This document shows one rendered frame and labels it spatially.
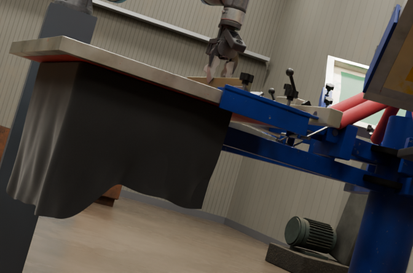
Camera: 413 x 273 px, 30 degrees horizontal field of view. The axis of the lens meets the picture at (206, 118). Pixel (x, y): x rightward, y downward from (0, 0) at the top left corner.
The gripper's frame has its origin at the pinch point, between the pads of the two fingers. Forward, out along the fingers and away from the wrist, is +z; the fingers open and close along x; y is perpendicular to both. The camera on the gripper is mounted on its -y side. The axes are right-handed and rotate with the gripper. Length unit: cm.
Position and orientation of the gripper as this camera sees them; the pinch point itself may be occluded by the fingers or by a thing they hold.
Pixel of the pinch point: (217, 82)
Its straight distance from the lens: 249.4
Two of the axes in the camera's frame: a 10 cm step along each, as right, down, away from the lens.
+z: -2.7, 9.6, -0.7
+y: -4.5, -0.6, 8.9
